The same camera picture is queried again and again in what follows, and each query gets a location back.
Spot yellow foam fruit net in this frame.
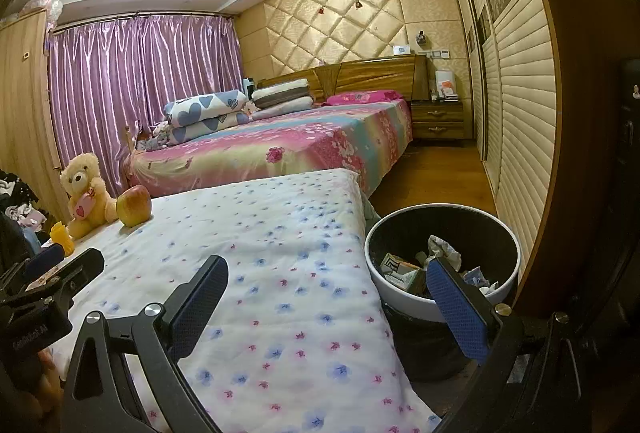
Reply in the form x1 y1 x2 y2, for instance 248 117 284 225
49 221 76 258

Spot red yellow apple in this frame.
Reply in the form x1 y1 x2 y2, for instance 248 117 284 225
116 184 152 229

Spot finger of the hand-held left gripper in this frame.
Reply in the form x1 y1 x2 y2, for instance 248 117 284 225
30 247 106 299
22 244 67 277

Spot bed with pink floral sheet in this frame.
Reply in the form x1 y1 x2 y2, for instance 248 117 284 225
125 98 415 201

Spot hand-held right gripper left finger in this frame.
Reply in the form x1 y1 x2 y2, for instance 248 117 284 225
60 254 230 433

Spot light wooden wardrobe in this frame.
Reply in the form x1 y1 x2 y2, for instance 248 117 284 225
0 8 71 224

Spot heart patterned pillows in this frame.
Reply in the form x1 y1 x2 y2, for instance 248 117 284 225
164 89 249 126

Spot purple striped curtain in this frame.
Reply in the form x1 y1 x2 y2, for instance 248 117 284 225
47 14 245 208

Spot pink pillow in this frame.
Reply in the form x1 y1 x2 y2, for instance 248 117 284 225
322 89 405 107

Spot pile of clothes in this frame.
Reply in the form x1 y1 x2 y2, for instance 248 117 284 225
0 170 51 259

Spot green milk carton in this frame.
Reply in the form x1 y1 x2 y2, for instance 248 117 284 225
377 253 426 299

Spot small plush toy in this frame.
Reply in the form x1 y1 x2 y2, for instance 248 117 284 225
137 120 173 151

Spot blue cartoon wrapper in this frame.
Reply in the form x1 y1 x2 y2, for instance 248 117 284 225
460 265 501 291

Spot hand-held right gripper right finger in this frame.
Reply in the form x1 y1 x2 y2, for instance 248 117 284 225
425 257 583 433

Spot clear plastic bag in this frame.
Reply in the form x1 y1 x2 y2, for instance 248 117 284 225
27 0 65 31

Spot white orange box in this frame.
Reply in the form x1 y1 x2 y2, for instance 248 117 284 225
434 70 458 102

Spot white floral cloth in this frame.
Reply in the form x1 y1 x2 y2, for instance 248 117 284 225
37 168 443 433

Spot heart print quilt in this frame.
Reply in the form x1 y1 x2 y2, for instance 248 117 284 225
167 110 253 144

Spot grey striped pillow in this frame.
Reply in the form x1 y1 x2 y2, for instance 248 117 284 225
251 78 311 108

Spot cream teddy bear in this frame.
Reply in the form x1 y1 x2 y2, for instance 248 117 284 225
60 152 118 239

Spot white plastic bag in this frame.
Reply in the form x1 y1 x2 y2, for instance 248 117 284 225
425 235 463 271

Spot person's left hand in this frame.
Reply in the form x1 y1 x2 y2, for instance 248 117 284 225
40 353 65 414

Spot wooden nightstand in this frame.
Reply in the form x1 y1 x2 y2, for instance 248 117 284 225
411 100 473 141

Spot slatted sliding door wardrobe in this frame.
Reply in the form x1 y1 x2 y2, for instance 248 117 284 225
440 0 561 284

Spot wooden headboard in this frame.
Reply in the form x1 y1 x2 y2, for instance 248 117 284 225
257 54 431 106

